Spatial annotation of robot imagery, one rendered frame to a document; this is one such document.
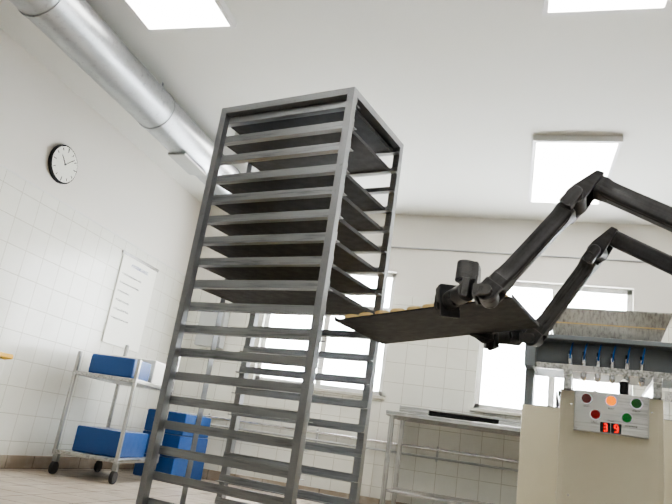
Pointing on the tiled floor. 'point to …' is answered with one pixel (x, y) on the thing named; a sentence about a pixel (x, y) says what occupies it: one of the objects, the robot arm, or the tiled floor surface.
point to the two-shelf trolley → (107, 421)
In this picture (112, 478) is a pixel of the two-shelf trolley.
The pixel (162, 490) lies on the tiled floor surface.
